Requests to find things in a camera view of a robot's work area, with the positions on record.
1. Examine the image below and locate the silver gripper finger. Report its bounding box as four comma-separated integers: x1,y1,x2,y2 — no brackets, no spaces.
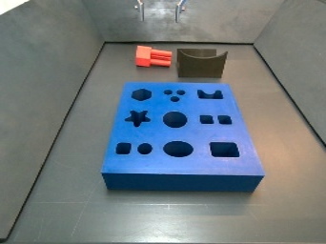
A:
176,0,188,23
136,0,146,21

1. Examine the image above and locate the red three prong object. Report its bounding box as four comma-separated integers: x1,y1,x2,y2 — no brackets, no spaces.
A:
136,46,173,67

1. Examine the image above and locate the black curved fixture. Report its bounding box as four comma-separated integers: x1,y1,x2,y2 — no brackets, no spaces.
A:
177,49,229,78

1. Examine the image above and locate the blue shape sorting block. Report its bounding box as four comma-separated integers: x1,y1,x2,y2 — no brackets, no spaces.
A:
102,82,265,192

